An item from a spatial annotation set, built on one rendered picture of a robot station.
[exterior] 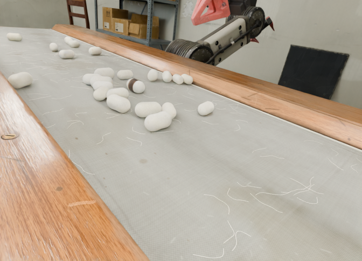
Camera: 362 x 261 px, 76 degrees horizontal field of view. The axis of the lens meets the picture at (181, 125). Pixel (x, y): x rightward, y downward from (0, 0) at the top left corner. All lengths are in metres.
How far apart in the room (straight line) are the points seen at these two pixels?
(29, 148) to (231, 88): 0.34
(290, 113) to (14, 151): 0.35
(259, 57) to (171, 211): 2.31
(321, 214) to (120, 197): 0.16
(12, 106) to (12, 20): 4.61
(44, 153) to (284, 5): 2.31
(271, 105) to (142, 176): 0.27
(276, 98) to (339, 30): 1.88
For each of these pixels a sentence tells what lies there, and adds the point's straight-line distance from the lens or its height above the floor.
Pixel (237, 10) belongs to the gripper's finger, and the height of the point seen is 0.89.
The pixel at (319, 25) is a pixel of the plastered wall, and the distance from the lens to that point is 2.30.
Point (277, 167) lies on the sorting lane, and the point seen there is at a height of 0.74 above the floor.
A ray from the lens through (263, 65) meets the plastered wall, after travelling 2.43.
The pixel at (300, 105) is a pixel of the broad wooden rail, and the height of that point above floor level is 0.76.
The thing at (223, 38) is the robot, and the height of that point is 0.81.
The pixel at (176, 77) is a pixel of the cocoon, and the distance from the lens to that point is 0.47.
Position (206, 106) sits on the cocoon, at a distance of 0.33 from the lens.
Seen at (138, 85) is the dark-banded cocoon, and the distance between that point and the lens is 0.39.
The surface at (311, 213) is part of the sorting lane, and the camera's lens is 0.22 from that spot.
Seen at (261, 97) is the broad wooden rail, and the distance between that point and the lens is 0.42.
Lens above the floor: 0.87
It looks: 25 degrees down
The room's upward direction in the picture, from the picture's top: 7 degrees clockwise
